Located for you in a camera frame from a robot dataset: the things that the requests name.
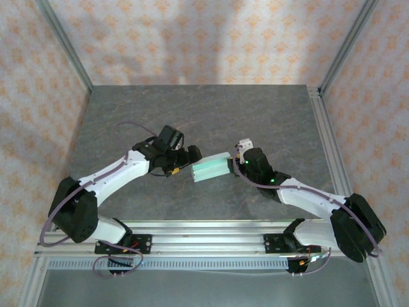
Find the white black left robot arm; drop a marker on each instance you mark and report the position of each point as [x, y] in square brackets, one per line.
[121, 172]

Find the aluminium side rail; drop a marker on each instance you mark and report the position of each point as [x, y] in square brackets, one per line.
[329, 150]

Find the aluminium mounting rail beam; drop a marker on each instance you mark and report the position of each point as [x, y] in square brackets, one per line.
[207, 240]

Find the aluminium frame post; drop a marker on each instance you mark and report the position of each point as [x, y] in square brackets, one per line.
[348, 41]
[33, 281]
[378, 281]
[64, 44]

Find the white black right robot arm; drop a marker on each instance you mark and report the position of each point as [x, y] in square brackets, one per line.
[306, 198]

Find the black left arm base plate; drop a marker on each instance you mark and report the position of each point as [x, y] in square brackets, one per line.
[143, 240]

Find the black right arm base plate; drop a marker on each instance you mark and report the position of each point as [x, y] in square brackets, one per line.
[271, 243]

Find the grey metal shelf panel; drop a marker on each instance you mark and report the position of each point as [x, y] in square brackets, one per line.
[207, 291]

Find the mint green paper box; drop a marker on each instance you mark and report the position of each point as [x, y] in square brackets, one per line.
[211, 169]

